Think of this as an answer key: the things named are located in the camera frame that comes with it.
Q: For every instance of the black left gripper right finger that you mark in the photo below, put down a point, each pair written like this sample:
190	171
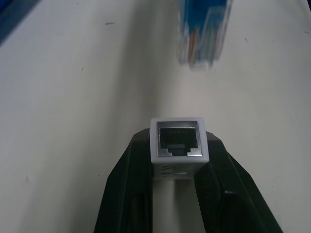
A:
226	191

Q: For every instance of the blue bin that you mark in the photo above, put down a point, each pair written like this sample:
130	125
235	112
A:
9	17

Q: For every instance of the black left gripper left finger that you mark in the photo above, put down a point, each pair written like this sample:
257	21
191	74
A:
126	184

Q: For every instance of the white network coupler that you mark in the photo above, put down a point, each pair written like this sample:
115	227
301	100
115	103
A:
178	142

